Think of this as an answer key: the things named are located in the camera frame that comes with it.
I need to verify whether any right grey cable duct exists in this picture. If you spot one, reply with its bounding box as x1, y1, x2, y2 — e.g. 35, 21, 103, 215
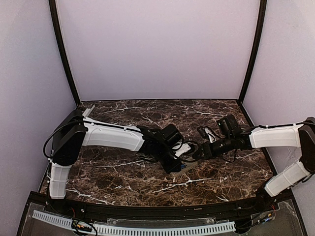
93, 221, 236, 235

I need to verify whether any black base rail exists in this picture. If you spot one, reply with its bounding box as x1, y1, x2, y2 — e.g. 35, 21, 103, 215
23, 191, 273, 223

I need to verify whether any black frame post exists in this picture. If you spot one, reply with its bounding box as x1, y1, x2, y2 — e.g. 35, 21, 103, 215
237, 0, 268, 104
48, 0, 81, 106

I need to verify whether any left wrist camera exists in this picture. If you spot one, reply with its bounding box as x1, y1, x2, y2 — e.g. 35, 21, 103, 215
172, 142, 197, 158

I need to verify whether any right black frame post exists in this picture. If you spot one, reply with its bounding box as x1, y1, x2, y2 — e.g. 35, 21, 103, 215
237, 0, 268, 104

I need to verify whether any small white bar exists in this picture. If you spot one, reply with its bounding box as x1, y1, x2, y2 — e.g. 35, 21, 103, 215
83, 104, 95, 118

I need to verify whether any grey cable duct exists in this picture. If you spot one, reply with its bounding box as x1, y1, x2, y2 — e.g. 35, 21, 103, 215
93, 221, 236, 235
32, 210, 72, 230

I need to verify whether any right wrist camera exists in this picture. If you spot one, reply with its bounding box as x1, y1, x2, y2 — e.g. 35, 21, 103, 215
197, 126, 216, 143

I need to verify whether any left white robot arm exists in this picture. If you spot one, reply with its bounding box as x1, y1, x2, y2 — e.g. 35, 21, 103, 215
45, 110, 184, 200

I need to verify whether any grey remote control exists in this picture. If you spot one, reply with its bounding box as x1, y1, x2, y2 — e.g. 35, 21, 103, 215
170, 161, 198, 177

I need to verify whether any left grey cable duct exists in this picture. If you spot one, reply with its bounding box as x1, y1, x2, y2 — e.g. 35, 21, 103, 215
32, 210, 72, 230

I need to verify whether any left black frame post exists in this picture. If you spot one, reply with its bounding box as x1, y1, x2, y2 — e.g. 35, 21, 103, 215
48, 0, 81, 106

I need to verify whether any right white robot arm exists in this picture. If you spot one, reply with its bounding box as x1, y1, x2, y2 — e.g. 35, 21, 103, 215
193, 115, 315, 210

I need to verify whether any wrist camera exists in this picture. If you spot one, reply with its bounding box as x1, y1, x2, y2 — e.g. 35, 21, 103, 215
172, 142, 197, 158
197, 126, 216, 143

